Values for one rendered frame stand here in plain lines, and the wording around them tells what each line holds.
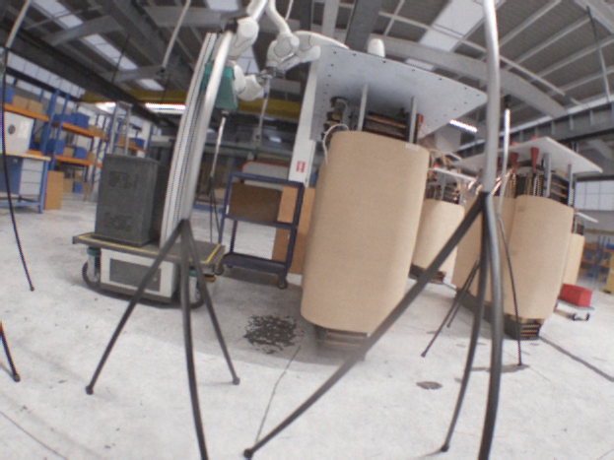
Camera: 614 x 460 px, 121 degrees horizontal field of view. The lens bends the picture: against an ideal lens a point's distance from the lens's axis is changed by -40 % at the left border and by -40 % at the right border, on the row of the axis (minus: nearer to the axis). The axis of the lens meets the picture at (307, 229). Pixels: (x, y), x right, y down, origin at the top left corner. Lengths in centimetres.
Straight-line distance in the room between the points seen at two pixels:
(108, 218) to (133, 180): 27
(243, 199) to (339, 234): 138
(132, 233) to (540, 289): 288
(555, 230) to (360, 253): 179
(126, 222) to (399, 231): 147
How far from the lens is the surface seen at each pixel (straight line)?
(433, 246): 409
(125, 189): 180
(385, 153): 127
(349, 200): 122
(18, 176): 487
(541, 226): 248
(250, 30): 165
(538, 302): 259
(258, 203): 244
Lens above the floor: 71
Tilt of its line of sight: 4 degrees down
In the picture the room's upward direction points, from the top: 10 degrees clockwise
